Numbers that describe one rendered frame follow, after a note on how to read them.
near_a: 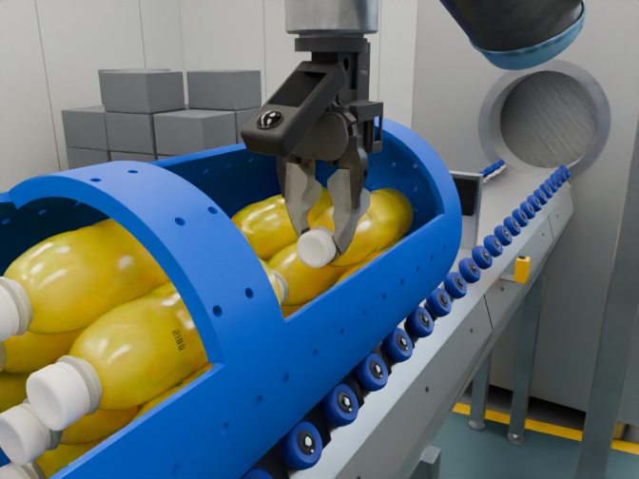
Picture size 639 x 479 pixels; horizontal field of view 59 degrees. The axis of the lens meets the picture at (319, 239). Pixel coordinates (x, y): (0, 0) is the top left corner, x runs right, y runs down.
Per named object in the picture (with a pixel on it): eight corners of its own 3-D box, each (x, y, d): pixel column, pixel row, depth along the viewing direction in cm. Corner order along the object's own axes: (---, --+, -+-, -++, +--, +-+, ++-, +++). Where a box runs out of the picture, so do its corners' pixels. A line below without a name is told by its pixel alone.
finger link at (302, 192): (328, 235, 65) (341, 158, 62) (300, 249, 60) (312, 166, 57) (305, 226, 67) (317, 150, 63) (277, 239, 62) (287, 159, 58)
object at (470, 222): (476, 246, 118) (483, 174, 113) (471, 252, 115) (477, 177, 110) (431, 239, 123) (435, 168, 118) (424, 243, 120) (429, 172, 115)
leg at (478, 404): (486, 425, 210) (504, 267, 190) (482, 433, 205) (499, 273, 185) (471, 419, 212) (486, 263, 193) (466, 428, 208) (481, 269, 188)
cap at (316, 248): (320, 270, 61) (312, 275, 59) (299, 242, 61) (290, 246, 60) (344, 249, 59) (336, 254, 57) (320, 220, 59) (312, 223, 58)
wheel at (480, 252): (483, 240, 103) (474, 245, 105) (476, 247, 100) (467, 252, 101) (496, 261, 103) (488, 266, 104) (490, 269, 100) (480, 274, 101)
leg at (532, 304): (525, 437, 203) (548, 275, 183) (521, 447, 198) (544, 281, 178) (509, 431, 206) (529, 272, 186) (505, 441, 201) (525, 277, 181)
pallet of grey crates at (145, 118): (267, 225, 450) (262, 69, 413) (211, 257, 380) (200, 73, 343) (145, 209, 495) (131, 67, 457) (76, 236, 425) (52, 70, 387)
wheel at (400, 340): (401, 319, 73) (390, 325, 74) (387, 333, 69) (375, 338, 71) (420, 349, 73) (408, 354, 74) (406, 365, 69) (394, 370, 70)
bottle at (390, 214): (388, 249, 77) (319, 291, 61) (356, 209, 78) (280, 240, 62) (425, 217, 73) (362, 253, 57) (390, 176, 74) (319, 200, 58)
